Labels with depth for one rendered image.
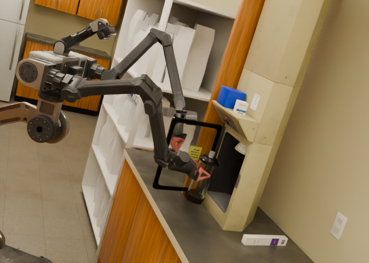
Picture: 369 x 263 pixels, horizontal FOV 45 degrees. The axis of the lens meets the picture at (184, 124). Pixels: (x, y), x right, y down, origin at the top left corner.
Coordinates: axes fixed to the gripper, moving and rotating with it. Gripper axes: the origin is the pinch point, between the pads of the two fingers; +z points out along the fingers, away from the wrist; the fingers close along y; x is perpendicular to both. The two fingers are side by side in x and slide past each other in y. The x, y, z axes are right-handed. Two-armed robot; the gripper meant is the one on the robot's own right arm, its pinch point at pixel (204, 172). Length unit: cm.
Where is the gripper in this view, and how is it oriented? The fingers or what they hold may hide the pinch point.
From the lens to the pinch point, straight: 224.4
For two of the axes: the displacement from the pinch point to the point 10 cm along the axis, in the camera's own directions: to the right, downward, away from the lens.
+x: -3.6, 9.1, 2.0
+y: -3.6, -3.3, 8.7
